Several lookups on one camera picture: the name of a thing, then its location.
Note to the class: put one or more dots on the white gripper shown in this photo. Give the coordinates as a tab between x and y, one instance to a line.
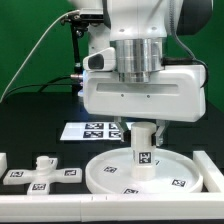
174	94

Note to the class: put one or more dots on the white round table top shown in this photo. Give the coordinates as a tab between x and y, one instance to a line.
121	171

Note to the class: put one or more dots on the white cross table base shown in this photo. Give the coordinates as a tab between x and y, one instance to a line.
43	176

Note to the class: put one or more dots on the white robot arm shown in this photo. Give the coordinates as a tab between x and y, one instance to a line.
127	73

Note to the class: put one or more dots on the white marker sheet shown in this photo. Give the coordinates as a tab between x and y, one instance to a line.
79	131

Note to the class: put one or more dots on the white left fence block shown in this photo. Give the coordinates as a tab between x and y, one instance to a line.
3	163

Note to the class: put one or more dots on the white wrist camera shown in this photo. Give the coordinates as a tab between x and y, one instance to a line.
104	60

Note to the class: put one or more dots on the white right fence rail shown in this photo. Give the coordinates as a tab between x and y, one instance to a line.
213	178

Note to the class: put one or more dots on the white fence rail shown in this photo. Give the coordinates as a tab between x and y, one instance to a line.
213	178
121	207

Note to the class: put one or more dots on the black camera stand pole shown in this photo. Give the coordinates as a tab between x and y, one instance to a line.
76	35

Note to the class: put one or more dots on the white front fence rail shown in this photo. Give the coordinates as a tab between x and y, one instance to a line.
121	207

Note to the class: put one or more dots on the black camera on stand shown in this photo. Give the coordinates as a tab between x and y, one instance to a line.
84	15

